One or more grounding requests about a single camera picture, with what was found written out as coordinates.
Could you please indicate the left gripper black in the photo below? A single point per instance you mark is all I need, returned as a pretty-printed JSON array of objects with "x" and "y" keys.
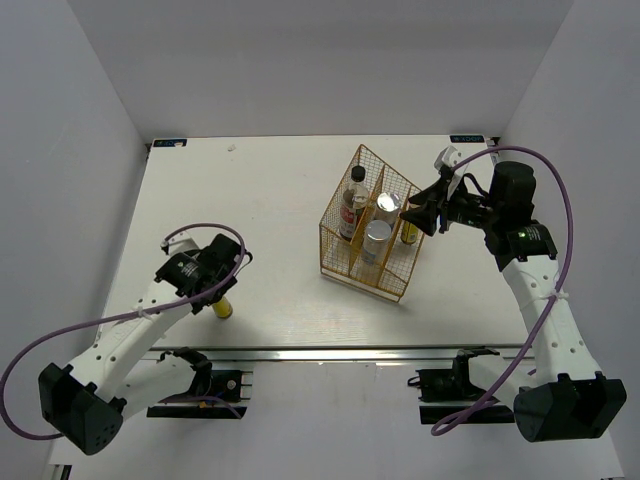
[{"x": 199, "y": 306}]

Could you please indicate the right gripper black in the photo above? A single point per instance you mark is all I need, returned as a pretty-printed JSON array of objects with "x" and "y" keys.
[{"x": 433, "y": 201}]

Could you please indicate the small brown bottle yellow label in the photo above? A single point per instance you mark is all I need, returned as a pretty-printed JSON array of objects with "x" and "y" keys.
[{"x": 409, "y": 233}]

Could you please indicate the white jar silver lid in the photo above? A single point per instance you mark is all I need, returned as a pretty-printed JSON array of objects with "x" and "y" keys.
[
  {"x": 387, "y": 208},
  {"x": 377, "y": 235}
]

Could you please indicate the dark sauce bottle red label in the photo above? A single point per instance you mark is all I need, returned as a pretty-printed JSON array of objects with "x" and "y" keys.
[{"x": 354, "y": 201}]

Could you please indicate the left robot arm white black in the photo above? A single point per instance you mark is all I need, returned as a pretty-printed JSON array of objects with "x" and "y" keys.
[{"x": 88, "y": 400}]

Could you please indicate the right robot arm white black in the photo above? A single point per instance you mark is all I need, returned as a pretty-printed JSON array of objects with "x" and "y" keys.
[{"x": 554, "y": 387}]

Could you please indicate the small yellow bottle cork cap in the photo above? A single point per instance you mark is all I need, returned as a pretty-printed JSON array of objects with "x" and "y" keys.
[{"x": 223, "y": 309}]

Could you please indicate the blue corner sticker right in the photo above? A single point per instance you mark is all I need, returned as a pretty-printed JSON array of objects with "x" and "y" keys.
[{"x": 461, "y": 138}]

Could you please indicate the blue corner sticker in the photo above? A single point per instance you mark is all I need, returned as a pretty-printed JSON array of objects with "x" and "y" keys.
[
  {"x": 169, "y": 143},
  {"x": 461, "y": 138}
]

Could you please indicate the blue corner sticker left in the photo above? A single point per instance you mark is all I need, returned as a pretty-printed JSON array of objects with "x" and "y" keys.
[{"x": 169, "y": 143}]

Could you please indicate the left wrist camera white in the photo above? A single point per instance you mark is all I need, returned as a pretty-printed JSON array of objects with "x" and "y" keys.
[{"x": 180, "y": 247}]

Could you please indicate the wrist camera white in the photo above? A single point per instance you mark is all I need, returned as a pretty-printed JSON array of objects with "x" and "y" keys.
[
  {"x": 180, "y": 247},
  {"x": 445, "y": 163}
]

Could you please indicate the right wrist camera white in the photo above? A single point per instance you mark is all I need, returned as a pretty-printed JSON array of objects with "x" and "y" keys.
[{"x": 445, "y": 163}]

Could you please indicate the gold wire mesh organizer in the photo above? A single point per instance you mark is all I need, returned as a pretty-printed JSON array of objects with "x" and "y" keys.
[{"x": 341, "y": 260}]

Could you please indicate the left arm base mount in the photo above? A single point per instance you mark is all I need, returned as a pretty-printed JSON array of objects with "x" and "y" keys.
[{"x": 215, "y": 393}]

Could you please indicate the aluminium table rail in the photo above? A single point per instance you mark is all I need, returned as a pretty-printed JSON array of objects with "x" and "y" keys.
[{"x": 338, "y": 354}]

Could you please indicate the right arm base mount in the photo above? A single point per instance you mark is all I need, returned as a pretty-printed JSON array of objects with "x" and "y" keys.
[{"x": 444, "y": 391}]

